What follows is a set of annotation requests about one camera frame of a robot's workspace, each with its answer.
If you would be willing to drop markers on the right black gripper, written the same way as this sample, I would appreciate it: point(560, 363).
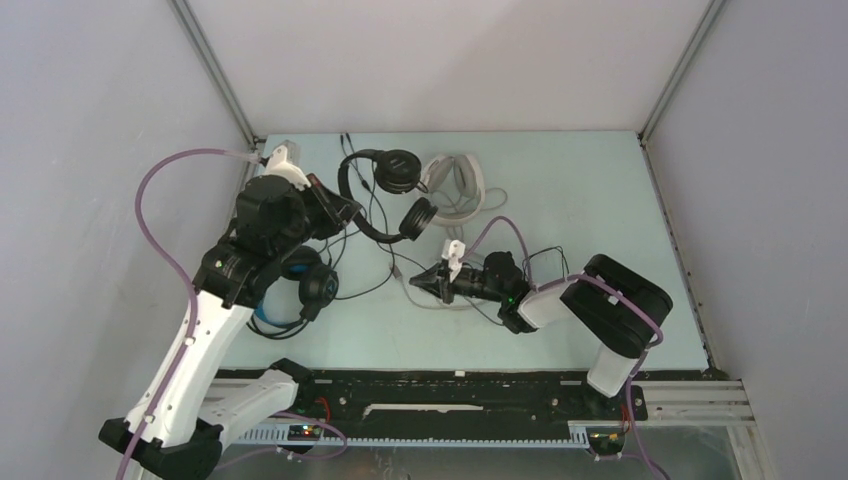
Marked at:
point(437, 282)

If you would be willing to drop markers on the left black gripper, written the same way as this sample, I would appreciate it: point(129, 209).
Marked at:
point(335, 210)

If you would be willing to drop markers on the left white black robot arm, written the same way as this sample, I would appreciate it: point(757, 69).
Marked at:
point(169, 432)

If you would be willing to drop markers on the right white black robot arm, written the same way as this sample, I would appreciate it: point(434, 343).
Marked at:
point(622, 309)

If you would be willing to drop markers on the black blue headphones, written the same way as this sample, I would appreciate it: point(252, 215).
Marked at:
point(318, 285)

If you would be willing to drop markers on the white headphones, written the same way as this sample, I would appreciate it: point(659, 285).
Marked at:
point(468, 180)

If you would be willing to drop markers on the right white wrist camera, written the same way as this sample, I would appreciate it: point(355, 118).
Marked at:
point(452, 254)

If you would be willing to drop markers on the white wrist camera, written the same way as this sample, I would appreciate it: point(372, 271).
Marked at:
point(452, 254)
point(282, 168)

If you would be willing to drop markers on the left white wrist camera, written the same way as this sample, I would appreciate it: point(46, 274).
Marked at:
point(282, 168)

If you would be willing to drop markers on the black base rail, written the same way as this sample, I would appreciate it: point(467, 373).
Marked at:
point(475, 406)

